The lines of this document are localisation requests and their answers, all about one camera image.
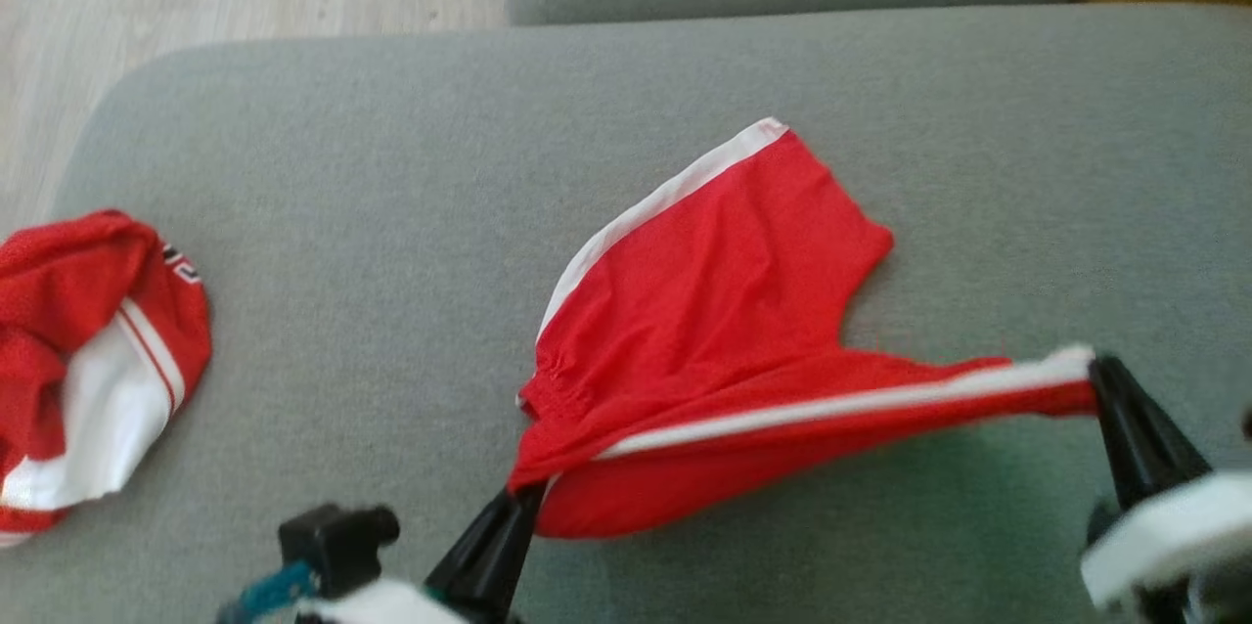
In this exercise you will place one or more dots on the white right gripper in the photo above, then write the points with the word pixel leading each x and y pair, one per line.
pixel 1174 536

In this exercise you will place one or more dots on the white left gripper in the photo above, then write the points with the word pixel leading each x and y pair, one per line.
pixel 381 604

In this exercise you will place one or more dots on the red shorts with white stripe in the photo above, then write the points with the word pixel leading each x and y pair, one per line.
pixel 704 311

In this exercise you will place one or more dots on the red jersey with white sleeves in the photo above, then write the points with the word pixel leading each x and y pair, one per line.
pixel 59 291

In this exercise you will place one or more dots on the large grey sofa seat cushion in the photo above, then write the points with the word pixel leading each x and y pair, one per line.
pixel 391 213

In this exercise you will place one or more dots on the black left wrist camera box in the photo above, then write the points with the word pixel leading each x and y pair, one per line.
pixel 337 546

